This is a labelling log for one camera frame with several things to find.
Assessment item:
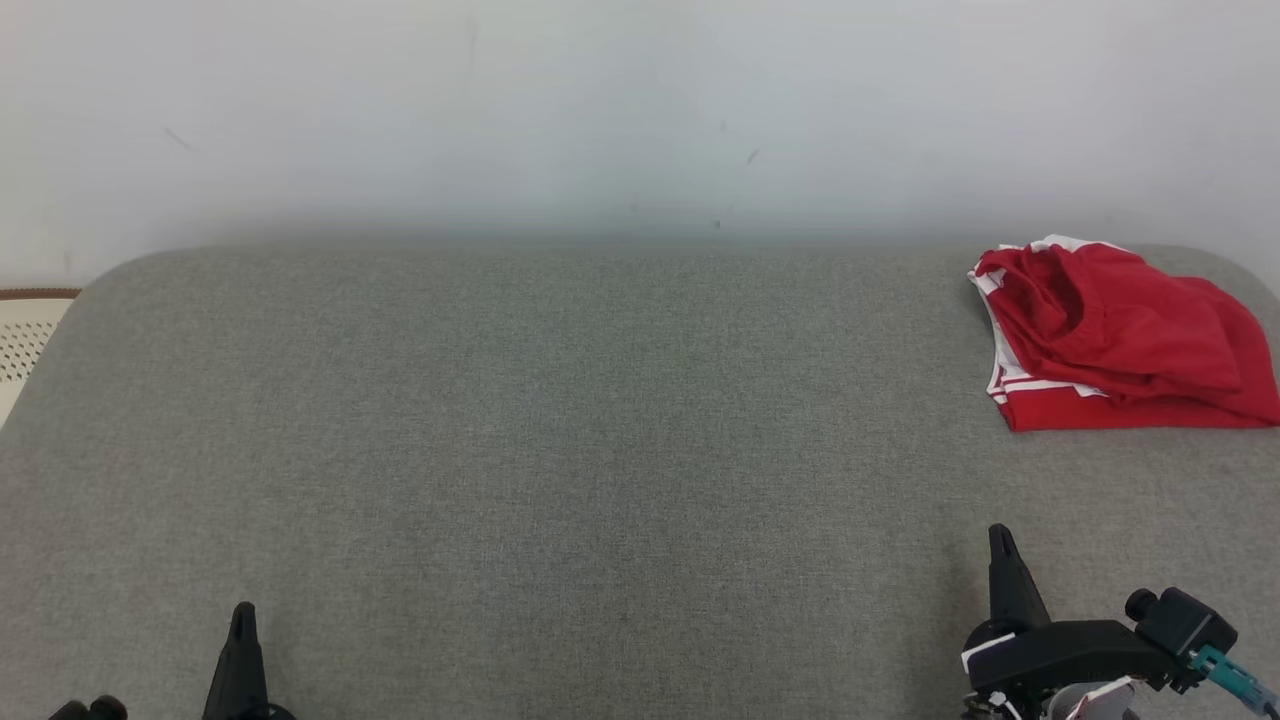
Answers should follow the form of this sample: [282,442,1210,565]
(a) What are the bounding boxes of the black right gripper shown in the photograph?
[960,524,1179,706]

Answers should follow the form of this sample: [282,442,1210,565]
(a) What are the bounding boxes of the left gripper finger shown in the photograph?
[203,602,271,720]

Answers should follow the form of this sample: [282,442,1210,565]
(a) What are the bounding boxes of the red white basketball jersey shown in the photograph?
[966,235,1280,433]

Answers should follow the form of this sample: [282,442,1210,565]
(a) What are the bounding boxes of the cream perforated laundry basket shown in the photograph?
[0,288,83,429]

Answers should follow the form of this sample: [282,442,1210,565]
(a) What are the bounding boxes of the white red wire bundle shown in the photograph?
[965,680,1136,720]

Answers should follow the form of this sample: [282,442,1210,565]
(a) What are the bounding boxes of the teal right camera connector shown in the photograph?
[1190,645,1280,716]

